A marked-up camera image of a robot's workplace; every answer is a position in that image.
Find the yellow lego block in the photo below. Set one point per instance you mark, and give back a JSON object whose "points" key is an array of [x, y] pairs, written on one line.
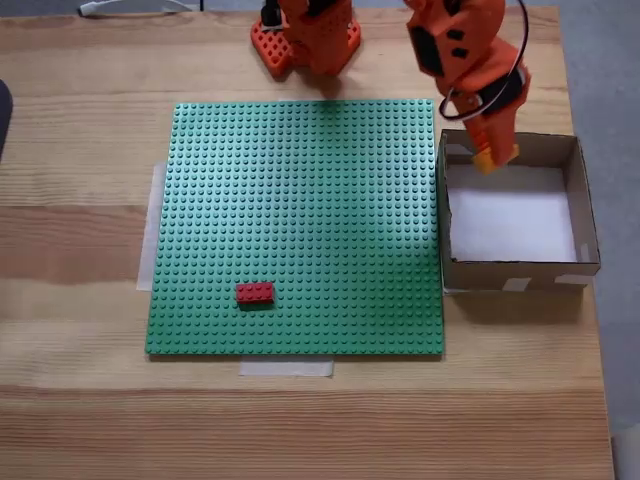
{"points": [[484, 163]]}

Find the open cardboard box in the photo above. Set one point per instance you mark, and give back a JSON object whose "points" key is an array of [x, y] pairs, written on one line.
{"points": [[520, 277]]}

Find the green lego baseplate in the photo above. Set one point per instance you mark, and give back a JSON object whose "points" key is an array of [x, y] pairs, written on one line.
{"points": [[300, 225]]}

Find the red lego block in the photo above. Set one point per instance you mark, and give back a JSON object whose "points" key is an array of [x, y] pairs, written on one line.
{"points": [[255, 293]]}

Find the translucent masking tape strip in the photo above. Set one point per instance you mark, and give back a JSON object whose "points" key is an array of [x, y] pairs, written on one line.
{"points": [[147, 235], [286, 368]]}

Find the white plastic object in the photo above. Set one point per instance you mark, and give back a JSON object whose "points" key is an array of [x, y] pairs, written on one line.
{"points": [[130, 7]]}

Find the black rounded object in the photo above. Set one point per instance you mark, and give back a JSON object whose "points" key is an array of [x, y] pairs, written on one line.
{"points": [[5, 115]]}

